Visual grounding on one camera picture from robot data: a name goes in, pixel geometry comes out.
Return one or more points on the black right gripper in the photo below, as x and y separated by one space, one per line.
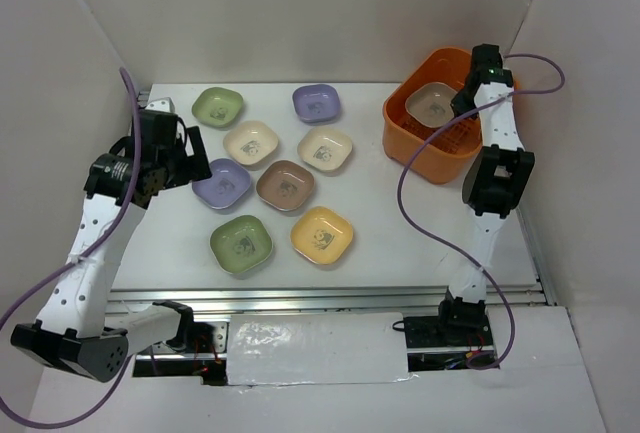
459 104

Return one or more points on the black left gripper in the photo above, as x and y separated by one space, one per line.
195 167

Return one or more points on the taupe square panda plate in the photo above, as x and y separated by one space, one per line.
430 105

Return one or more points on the green plate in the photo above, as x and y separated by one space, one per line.
217 107
241 244

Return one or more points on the yellow square panda plate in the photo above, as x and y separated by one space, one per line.
321 235

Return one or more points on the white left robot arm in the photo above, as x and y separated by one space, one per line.
71 333

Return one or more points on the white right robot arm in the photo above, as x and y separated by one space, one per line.
492 187

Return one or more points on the purple plate left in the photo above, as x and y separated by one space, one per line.
228 183

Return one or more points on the purple plate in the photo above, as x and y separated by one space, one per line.
228 183
316 103

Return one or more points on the cream plate left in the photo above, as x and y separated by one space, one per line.
251 144

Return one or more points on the cream plate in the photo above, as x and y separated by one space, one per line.
251 144
325 148

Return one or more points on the brown plate centre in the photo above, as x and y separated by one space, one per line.
285 185

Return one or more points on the purple plate far centre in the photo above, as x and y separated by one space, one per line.
316 103

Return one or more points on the cream plate right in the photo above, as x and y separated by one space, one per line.
325 148

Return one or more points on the aluminium rail frame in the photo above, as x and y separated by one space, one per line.
410 238

